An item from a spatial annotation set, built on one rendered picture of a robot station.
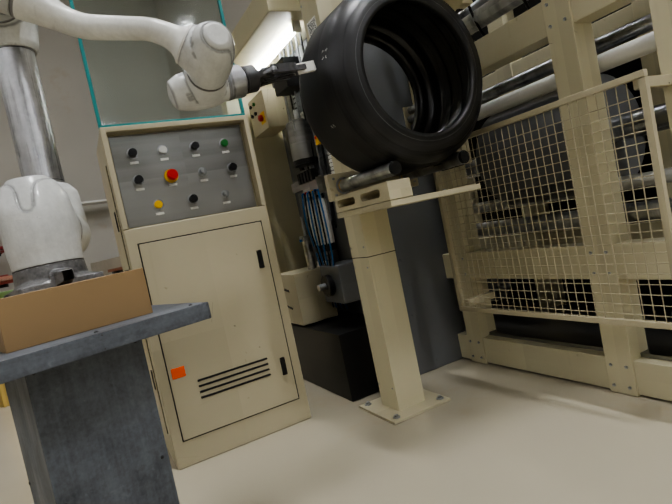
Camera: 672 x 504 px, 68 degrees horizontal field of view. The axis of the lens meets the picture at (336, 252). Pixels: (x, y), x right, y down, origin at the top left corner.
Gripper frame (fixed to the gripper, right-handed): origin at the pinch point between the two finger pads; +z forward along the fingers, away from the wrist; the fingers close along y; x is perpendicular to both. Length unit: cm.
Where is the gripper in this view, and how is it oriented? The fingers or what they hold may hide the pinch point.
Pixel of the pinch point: (304, 67)
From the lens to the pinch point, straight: 161.4
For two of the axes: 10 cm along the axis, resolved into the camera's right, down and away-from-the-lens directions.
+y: -4.5, 0.4, 8.9
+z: 8.3, -3.4, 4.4
